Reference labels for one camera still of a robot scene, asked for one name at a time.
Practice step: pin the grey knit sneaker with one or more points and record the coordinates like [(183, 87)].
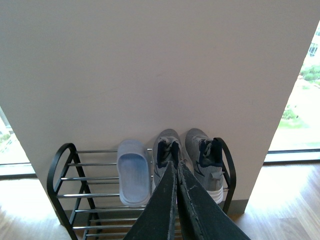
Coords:
[(168, 148), (207, 159)]

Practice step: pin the light blue slipper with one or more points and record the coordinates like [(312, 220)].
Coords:
[(133, 166)]

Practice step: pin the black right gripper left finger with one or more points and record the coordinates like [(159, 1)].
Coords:
[(157, 221)]

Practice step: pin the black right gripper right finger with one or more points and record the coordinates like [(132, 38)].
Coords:
[(200, 217)]

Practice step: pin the black metal shoe rack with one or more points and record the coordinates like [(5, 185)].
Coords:
[(86, 184)]

